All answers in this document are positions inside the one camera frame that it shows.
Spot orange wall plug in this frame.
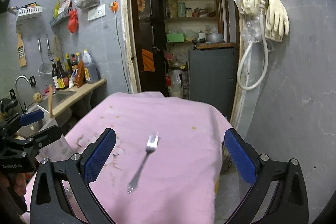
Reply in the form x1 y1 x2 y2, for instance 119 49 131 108
109 1 118 12

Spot white perforated utensil holder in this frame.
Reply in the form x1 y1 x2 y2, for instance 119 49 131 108
18 104 77 164

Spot white wall basket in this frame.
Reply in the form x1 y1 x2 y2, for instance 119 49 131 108
16 6 43 22

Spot grey cabinet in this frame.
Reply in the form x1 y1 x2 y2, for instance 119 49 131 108
189 48 238 118

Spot green box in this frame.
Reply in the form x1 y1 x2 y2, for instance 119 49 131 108
166 33 185 43

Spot grey wall shelf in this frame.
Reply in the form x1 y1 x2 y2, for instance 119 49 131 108
50 7 73 27

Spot chrome faucet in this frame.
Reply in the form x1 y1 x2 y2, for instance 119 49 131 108
14 75 29 113

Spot orange spice packet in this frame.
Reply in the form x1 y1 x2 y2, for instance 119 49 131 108
75 61 85 88

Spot white wall switch socket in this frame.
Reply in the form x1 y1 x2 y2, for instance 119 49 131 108
87 4 106 22

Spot dark soy sauce bottle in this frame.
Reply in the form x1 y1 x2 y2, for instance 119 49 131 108
56 56 69 90

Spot large vinegar jug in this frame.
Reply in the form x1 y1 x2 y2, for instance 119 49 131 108
83 49 99 84

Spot wooden grater board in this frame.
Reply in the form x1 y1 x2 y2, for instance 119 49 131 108
16 25 27 68

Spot pink floral tablecloth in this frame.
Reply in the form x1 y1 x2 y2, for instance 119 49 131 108
22 91 234 224

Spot wooden chopstick purple band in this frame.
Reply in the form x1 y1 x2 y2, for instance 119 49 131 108
48 85 53 118

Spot silver fork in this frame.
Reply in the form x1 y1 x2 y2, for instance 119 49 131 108
127 133 159 194

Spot person's left hand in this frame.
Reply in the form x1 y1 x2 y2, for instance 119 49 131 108
1 173 27 196

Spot stainless steel sink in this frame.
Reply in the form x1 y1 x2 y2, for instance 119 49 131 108
38 90 76 110

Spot metal pot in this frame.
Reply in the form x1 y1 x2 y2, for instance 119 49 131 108
206 34 224 44

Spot loofah sponge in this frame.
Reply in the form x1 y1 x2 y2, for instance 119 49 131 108
33 92 43 103

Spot cream rubber gloves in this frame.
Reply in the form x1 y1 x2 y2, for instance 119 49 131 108
235 0 289 43

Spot beige kitchen counter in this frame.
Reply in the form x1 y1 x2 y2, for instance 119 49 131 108
26 78 107 118

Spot red plastic bag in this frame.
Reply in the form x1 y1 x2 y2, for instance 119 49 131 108
67 9 79 34

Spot black wok pan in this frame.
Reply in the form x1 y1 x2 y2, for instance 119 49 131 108
0 98 18 121

